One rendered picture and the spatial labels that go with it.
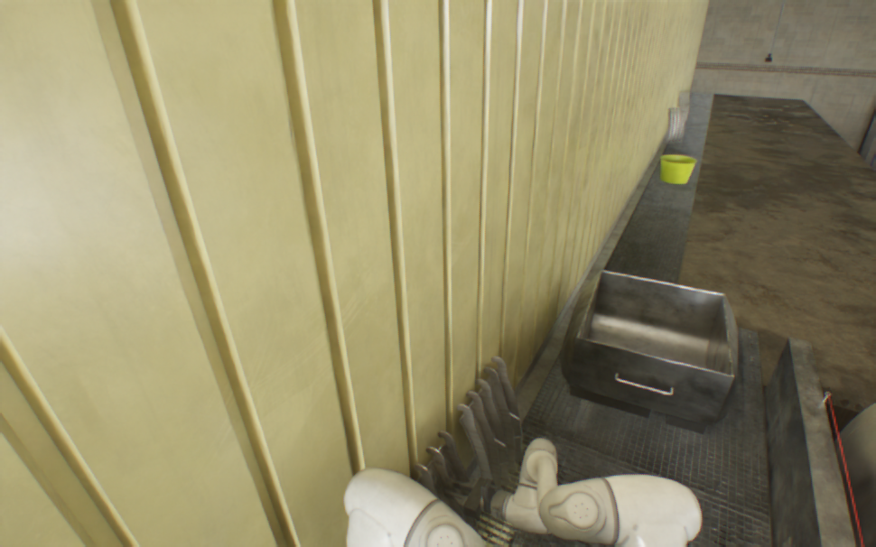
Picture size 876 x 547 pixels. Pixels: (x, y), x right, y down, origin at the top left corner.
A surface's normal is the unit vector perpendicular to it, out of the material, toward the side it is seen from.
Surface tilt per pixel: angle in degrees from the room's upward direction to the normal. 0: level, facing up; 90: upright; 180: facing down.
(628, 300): 90
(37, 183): 90
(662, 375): 91
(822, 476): 1
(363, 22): 90
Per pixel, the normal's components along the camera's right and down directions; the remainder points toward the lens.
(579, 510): -0.18, -0.48
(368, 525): -0.49, -0.32
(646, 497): -0.02, -0.73
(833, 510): -0.04, -0.88
